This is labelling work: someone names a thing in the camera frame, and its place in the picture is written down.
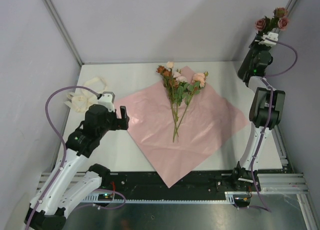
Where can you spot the peach rose stem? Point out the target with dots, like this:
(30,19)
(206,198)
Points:
(190,89)

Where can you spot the pink wrapping paper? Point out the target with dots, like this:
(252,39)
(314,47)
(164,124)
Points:
(213,134)

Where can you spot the light pink carnation stem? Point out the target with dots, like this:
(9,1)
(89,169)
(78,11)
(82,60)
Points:
(177,73)

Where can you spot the black cylindrical vase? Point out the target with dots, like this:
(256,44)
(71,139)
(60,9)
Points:
(243,69)

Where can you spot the mauve rose stem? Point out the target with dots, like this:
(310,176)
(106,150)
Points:
(279,20)

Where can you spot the cream printed ribbon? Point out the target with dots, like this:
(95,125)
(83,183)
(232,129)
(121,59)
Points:
(80,101)

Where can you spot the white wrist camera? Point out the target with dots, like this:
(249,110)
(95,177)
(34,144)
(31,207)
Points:
(106,99)
(269,39)

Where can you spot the white slotted cable duct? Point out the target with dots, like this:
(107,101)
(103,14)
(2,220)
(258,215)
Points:
(227,198)

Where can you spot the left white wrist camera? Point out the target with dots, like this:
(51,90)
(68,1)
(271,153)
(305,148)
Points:
(106,99)

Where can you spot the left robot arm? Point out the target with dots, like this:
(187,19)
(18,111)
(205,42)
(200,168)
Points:
(55,201)

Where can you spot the rust orange rose stem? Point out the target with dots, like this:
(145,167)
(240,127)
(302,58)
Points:
(170,85)

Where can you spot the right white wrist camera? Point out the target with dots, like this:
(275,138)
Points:
(269,39)

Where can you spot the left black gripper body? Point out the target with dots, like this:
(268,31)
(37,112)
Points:
(118,123)

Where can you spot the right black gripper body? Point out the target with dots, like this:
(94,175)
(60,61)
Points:
(255,47)

